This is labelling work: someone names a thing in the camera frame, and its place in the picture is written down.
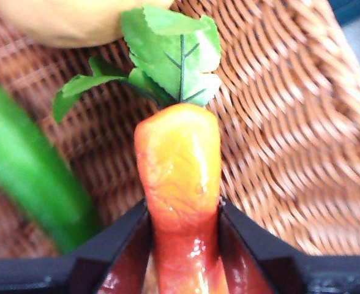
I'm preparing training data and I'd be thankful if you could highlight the orange carrot with green leaves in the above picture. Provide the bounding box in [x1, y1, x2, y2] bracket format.
[51, 4, 227, 294]

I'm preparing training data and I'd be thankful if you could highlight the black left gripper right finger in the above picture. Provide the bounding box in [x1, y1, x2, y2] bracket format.
[218, 197, 360, 294]

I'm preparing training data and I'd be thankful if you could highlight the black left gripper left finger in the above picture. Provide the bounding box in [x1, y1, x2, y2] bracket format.
[0, 197, 154, 294]

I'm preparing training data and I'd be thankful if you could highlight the brown woven wicker basket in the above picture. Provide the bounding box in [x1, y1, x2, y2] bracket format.
[0, 0, 360, 261]

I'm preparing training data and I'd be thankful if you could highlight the yellow-brown potato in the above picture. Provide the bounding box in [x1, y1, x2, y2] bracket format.
[0, 0, 173, 49]

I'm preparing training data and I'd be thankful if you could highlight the green chili pepper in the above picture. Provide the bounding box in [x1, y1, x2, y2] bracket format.
[0, 78, 103, 255]

